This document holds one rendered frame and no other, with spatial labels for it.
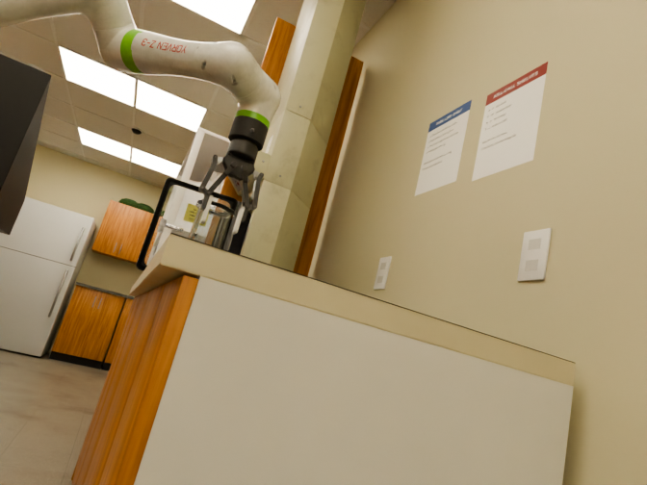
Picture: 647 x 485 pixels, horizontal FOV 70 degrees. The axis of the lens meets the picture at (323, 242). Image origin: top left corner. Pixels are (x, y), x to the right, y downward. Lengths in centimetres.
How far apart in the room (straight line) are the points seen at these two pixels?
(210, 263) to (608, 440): 68
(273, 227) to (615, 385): 119
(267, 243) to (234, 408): 115
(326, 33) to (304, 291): 159
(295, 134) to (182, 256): 131
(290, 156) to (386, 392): 126
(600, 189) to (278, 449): 77
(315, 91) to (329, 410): 149
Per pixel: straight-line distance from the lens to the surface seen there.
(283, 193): 175
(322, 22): 210
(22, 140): 117
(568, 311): 100
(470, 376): 76
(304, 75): 195
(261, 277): 60
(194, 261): 58
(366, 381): 66
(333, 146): 232
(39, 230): 662
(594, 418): 94
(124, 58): 144
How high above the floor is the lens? 84
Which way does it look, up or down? 13 degrees up
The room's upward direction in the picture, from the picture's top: 14 degrees clockwise
